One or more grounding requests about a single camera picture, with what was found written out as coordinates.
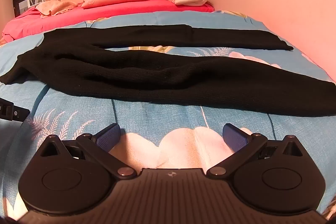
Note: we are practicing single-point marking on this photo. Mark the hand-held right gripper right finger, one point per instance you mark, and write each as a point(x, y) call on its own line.
point(233, 138)

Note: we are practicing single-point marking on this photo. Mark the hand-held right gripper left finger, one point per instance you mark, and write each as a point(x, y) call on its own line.
point(109, 137)

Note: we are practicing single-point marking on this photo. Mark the black knit pants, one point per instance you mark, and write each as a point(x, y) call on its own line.
point(168, 74)

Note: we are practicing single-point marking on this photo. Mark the blue floral bed sheet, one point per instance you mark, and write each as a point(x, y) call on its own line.
point(162, 119)

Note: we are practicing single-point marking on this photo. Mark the beige towel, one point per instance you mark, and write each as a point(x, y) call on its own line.
point(55, 6)

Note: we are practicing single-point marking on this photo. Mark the red bed sheet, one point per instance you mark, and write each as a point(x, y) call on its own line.
point(115, 10)

